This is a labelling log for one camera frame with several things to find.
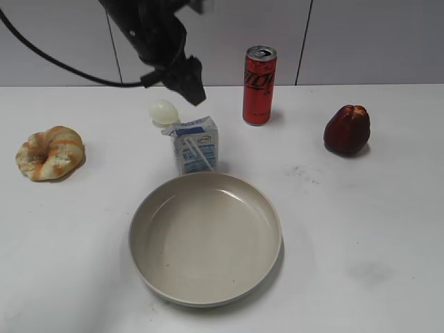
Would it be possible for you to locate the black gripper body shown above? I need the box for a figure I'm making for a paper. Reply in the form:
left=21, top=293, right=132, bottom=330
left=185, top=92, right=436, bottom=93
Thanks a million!
left=124, top=6, right=202, bottom=89

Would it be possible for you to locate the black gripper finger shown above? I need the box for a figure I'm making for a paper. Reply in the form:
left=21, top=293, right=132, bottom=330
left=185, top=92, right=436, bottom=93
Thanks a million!
left=173, top=78, right=206, bottom=106

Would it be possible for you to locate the blue white milk carton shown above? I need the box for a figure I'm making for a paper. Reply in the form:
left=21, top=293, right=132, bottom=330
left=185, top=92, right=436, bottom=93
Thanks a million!
left=161, top=117, right=219, bottom=176

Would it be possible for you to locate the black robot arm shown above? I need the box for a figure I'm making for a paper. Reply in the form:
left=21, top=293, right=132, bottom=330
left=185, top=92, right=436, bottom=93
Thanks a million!
left=100, top=0, right=206, bottom=106

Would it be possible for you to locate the beige round plate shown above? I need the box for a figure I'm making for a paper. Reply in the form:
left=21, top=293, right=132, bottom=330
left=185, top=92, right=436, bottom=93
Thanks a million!
left=128, top=172, right=283, bottom=308

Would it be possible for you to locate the white egg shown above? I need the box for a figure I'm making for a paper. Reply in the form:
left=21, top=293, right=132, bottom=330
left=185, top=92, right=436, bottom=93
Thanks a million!
left=148, top=99, right=179, bottom=126

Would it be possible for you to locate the red soda can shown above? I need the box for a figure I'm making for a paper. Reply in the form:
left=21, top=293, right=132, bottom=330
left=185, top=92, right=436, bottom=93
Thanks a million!
left=243, top=45, right=277, bottom=126

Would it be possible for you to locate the dark red wax apple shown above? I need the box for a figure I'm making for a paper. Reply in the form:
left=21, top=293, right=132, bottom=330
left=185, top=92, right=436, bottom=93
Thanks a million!
left=323, top=105, right=370, bottom=156

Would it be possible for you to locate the black cable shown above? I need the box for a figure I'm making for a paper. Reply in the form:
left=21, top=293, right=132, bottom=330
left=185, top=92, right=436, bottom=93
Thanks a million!
left=0, top=7, right=144, bottom=87

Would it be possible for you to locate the glazed bread ring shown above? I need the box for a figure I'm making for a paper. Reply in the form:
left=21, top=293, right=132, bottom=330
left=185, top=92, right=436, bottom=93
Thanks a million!
left=15, top=125, right=85, bottom=182

